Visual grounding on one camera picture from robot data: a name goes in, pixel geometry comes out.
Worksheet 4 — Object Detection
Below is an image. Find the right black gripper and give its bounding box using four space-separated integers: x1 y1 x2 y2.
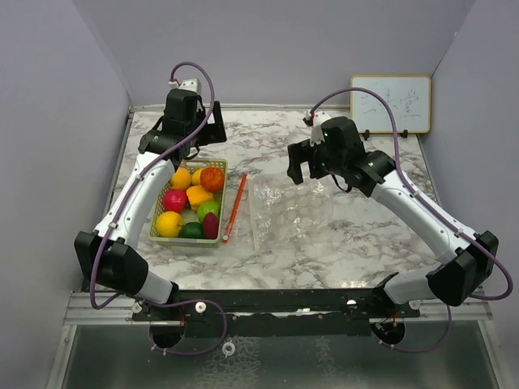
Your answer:
288 136 345 185

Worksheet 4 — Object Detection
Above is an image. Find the clear zip top bag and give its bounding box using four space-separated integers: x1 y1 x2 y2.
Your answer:
248 174 333 250

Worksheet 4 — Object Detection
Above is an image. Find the orange toy pumpkin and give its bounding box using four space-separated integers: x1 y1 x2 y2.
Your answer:
199 167 225 193

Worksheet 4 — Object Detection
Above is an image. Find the yellow toy bell pepper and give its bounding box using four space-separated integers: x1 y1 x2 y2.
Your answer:
186 185 214 211

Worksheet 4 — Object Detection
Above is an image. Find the pale green plastic basket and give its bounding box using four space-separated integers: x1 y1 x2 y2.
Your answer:
149 159 228 247

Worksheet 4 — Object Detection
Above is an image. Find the yellow toy mango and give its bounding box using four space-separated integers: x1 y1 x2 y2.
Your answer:
191 168 204 186

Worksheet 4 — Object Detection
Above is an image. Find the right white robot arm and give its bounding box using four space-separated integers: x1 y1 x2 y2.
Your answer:
287 116 499 317

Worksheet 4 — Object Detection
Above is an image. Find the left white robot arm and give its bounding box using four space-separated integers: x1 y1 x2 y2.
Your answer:
74 79 226 320

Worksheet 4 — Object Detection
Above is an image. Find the clear bag orange slider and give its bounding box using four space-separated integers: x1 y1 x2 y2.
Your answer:
223 173 247 243

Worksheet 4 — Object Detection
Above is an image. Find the orange toy citrus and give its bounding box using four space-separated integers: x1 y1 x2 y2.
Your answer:
169 167 191 190

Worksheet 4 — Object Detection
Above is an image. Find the red toy apple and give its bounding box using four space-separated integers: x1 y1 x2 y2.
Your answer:
162 189 187 214

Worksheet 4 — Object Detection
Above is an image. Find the light green toy apple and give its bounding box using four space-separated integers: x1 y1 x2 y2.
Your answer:
196 200 221 223

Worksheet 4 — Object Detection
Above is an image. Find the dark red toy fruit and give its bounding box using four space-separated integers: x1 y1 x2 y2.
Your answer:
202 212 219 240

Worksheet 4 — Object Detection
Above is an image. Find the yellow toy lemon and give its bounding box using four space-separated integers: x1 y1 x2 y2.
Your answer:
155 211 183 238

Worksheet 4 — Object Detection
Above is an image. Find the dark green toy lime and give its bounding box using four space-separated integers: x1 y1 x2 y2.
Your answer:
178 222 204 239

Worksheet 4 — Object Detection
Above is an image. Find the small whiteboard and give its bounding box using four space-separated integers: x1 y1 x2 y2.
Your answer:
350 75 431 134

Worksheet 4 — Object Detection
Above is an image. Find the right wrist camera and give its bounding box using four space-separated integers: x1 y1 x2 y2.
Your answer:
303 110 332 147

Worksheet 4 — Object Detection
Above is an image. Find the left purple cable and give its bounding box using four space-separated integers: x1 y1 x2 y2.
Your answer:
88 62 228 357

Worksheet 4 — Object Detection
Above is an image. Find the purple cable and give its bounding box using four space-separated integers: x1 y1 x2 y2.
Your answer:
88 62 228 357
311 88 514 353

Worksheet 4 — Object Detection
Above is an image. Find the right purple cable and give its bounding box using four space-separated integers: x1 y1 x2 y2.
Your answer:
311 88 514 353

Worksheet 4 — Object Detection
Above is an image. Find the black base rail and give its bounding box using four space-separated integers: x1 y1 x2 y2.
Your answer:
132 289 419 338

